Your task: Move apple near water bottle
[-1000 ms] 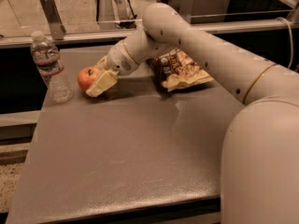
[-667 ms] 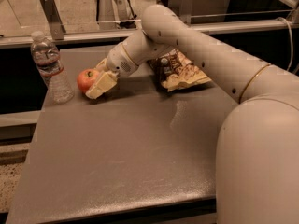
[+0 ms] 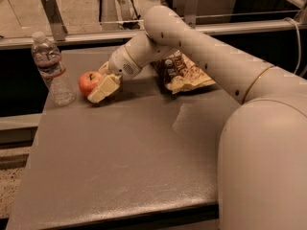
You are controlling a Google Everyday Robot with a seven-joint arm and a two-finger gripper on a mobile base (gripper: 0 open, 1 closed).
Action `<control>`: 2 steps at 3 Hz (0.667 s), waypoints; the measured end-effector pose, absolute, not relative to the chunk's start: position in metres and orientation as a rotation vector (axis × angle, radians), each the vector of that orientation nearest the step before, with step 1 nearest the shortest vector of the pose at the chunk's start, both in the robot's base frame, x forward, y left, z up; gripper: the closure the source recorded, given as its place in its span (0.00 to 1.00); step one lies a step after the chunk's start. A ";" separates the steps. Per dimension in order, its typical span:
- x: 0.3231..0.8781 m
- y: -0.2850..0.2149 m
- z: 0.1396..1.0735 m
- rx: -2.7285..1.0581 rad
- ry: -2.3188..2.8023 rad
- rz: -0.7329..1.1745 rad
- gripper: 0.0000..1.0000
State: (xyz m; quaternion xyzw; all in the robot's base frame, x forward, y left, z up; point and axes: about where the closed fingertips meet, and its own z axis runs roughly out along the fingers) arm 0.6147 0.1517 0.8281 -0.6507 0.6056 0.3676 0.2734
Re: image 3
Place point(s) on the metal rail bracket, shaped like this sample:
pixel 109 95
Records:
pixel 53 15
pixel 190 12

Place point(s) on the right metal rail bracket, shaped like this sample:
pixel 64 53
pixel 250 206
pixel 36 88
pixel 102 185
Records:
pixel 190 12

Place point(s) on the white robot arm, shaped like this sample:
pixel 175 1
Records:
pixel 262 158

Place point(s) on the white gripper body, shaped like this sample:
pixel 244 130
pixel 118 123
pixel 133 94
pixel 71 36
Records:
pixel 122 63

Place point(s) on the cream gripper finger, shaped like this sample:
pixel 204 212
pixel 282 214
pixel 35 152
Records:
pixel 104 69
pixel 105 87

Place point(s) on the brown sea salt chip bag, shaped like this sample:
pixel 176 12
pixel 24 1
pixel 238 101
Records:
pixel 180 74

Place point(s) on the red apple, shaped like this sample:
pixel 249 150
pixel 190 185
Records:
pixel 88 81

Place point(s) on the clear plastic water bottle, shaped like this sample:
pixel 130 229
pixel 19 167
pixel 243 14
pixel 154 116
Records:
pixel 48 60

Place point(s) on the left metal rail bracket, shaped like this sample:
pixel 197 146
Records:
pixel 53 15

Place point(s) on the horizontal metal rail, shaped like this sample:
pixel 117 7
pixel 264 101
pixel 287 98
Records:
pixel 108 37

